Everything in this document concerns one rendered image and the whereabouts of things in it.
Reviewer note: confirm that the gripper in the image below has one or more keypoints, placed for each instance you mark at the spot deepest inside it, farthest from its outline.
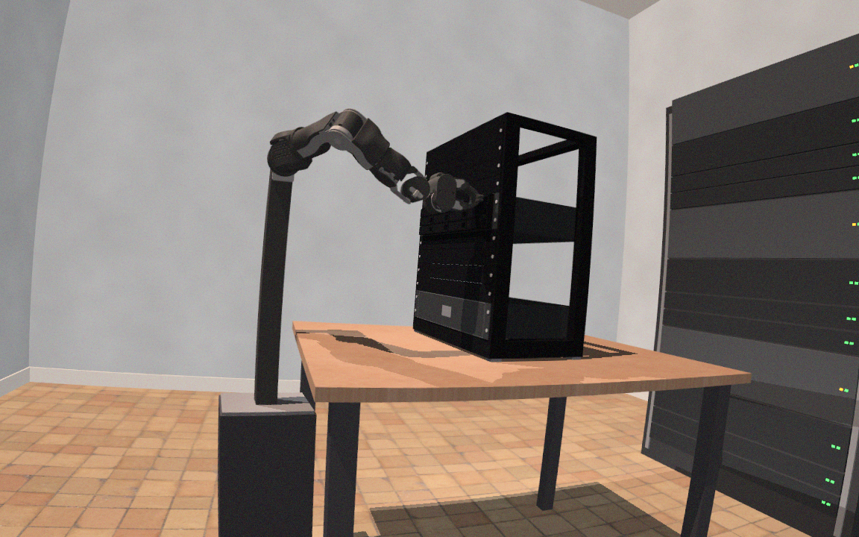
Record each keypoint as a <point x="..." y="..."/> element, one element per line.
<point x="442" y="195"/>

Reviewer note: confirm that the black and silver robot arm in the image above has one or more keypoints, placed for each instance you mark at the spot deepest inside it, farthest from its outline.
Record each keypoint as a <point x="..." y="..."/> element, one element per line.
<point x="295" y="150"/>

